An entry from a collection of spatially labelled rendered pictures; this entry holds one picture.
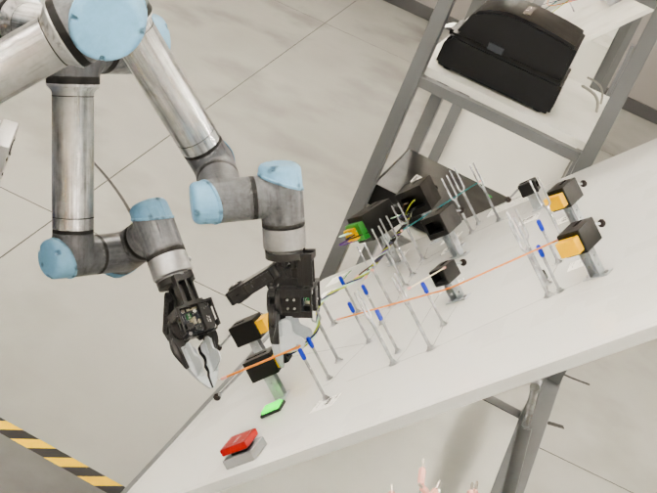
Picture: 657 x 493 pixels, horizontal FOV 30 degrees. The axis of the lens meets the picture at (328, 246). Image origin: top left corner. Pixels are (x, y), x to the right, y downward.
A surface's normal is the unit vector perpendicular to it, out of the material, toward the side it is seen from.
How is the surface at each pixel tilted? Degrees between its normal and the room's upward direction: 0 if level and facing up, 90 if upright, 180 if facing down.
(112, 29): 84
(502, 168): 90
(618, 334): 51
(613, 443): 0
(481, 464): 0
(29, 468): 0
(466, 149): 90
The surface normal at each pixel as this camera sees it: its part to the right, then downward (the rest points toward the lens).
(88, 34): 0.32, 0.44
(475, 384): -0.46, -0.88
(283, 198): 0.20, 0.26
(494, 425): 0.36, -0.83
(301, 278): -0.21, 0.27
